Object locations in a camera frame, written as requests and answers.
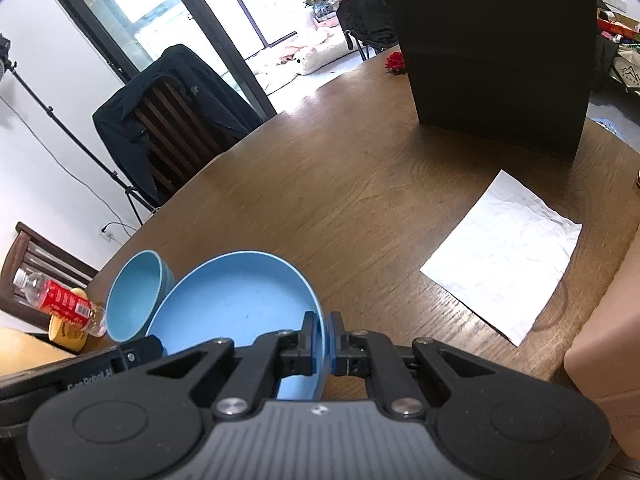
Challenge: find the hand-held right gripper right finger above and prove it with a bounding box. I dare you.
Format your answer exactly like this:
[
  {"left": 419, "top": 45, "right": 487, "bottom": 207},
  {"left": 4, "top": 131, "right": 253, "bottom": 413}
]
[{"left": 328, "top": 312, "right": 498, "bottom": 418}]

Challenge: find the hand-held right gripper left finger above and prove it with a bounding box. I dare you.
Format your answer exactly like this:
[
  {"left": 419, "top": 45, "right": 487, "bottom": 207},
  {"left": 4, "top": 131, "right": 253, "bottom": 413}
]
[{"left": 147, "top": 311, "right": 321, "bottom": 418}]

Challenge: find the large blue bowl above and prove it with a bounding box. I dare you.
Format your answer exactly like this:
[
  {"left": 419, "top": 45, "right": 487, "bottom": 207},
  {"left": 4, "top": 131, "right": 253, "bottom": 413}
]
[{"left": 144, "top": 251, "right": 332, "bottom": 402}]

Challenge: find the medium blue bowl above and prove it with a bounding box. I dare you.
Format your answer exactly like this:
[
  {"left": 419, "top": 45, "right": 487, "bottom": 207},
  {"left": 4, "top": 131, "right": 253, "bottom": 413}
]
[{"left": 106, "top": 250, "right": 176, "bottom": 343}]

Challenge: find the yellow bear mug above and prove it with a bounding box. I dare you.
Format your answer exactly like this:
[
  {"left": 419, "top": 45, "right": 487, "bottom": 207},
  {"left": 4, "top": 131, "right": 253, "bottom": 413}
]
[{"left": 47, "top": 287, "right": 91, "bottom": 352}]

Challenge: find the yellow thermos jug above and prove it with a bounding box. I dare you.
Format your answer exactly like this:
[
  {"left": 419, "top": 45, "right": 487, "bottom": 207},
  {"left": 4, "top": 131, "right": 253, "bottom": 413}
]
[{"left": 0, "top": 327, "right": 76, "bottom": 378}]

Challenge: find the red label water bottle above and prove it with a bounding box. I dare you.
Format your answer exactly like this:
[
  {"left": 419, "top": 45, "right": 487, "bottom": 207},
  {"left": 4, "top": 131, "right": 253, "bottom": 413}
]
[{"left": 13, "top": 268, "right": 108, "bottom": 337}]

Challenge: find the dark wooden chair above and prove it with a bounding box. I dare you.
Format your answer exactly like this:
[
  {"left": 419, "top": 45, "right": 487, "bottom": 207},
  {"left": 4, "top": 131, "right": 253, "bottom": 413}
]
[{"left": 0, "top": 221, "right": 101, "bottom": 331}]

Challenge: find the white paper napkin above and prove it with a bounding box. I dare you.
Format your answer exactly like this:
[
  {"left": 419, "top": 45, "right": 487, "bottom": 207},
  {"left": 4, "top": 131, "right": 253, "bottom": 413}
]
[{"left": 419, "top": 170, "right": 583, "bottom": 347}]

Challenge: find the slatted wooden chair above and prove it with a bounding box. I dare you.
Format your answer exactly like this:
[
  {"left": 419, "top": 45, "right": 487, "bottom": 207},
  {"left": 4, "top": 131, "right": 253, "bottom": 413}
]
[{"left": 132, "top": 80, "right": 226, "bottom": 196}]

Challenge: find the black tripod stand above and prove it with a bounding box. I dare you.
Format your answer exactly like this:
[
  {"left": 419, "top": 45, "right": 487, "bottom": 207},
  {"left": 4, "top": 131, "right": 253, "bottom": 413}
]
[{"left": 0, "top": 35, "right": 156, "bottom": 226}]

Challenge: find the pink storage case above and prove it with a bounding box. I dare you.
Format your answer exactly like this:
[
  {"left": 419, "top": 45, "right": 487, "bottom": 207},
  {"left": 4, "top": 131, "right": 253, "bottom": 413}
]
[{"left": 564, "top": 247, "right": 640, "bottom": 466}]

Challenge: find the dark chair with jacket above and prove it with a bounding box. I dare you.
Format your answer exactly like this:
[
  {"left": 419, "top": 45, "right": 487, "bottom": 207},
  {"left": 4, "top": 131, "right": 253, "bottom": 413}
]
[{"left": 92, "top": 44, "right": 264, "bottom": 206}]

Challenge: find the pink blanket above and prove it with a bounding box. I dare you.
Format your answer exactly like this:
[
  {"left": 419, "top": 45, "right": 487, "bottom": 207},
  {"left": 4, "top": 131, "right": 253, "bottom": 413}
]
[{"left": 270, "top": 27, "right": 336, "bottom": 61}]

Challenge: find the black folding chair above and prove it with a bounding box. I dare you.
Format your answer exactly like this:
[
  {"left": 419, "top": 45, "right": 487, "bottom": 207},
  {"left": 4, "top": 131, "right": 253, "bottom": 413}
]
[{"left": 336, "top": 0, "right": 401, "bottom": 61}]

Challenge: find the black paper bag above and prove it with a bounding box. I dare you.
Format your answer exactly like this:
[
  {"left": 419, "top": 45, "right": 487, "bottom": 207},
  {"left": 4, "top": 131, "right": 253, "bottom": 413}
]
[{"left": 370, "top": 0, "right": 598, "bottom": 163}]

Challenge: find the white printed tote bag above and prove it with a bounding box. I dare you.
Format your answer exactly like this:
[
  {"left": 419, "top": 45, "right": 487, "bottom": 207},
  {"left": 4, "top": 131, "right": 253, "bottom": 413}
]
[{"left": 607, "top": 42, "right": 640, "bottom": 93}]

